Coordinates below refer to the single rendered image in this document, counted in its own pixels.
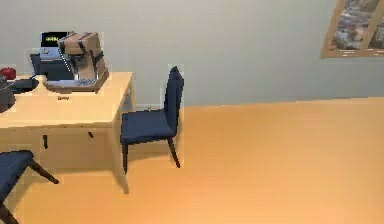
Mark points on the dark blue chair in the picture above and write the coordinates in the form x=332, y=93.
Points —
x=146, y=125
x=11, y=170
x=53, y=69

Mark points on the light wooden table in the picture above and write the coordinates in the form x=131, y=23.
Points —
x=66, y=110

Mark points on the grey open laptop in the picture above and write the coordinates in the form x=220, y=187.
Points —
x=50, y=50

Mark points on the black flat plate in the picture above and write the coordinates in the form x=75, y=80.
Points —
x=23, y=85

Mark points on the wooden framed window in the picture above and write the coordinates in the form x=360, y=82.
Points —
x=355, y=28

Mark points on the dark grey pot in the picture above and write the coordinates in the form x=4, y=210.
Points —
x=6, y=96

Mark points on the red round object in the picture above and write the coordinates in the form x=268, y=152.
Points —
x=8, y=72

